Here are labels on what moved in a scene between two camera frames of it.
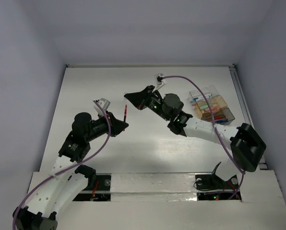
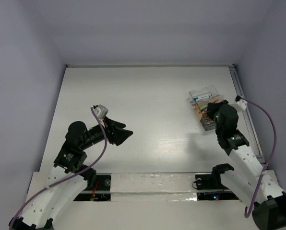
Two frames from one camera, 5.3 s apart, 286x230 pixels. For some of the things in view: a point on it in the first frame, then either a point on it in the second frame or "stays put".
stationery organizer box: x=222 y=114 stays put
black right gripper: x=140 y=98 → x=212 y=107
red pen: x=125 y=113 → x=200 y=111
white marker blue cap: x=202 y=97 stays put
